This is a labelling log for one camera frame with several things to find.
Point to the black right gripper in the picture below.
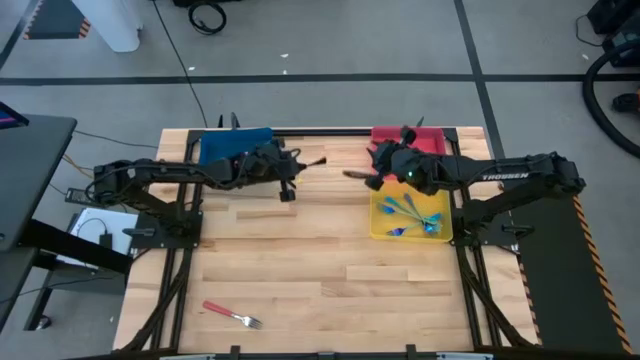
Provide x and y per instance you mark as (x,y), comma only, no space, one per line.
(405,162)

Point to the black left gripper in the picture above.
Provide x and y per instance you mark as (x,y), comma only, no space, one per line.
(270,165)

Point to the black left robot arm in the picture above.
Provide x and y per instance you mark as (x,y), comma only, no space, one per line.
(165,172)

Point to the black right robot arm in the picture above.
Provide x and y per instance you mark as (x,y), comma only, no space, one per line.
(505,176)

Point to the yellow plastic bin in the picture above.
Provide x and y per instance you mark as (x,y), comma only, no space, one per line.
(385,222)

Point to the red plastic bin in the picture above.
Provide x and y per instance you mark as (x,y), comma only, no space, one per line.
(432,140)

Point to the blue plastic bin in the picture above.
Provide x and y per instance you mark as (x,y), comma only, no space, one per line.
(220,142)

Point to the white box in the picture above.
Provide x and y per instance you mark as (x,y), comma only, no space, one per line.
(120,225)

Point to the black power adapter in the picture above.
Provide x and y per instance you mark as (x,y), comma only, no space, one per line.
(106,241)

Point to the large black hazard-edged mat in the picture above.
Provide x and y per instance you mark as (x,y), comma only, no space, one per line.
(560,280)

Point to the black power brick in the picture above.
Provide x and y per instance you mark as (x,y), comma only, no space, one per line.
(75,196)

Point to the white pillar base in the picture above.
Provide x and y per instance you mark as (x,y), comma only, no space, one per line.
(110,25)

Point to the dark grey desk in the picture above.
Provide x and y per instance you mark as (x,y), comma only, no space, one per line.
(30,170)

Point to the red and black object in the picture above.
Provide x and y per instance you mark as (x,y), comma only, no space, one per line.
(627,102)

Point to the dark desk monitor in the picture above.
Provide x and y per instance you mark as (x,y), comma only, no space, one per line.
(10,117)

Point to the small hazard-striped floor mat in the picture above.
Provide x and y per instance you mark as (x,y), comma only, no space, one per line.
(55,20)

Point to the black equipment case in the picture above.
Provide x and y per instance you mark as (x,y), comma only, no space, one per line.
(620,15)

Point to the black aluminium table frame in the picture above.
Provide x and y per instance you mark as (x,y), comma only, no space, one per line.
(330,132)

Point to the black edge bracket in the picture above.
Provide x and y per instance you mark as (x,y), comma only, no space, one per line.
(235,352)
(410,352)

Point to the black desk leg frame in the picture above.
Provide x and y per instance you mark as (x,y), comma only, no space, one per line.
(75,246)

